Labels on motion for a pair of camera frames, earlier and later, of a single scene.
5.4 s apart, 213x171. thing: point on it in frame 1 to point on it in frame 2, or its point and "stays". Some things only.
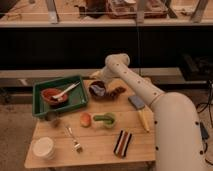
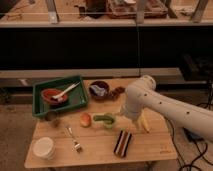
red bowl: (47, 95) stays
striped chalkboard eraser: (122, 143) stays
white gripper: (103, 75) to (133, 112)
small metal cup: (52, 115) stays
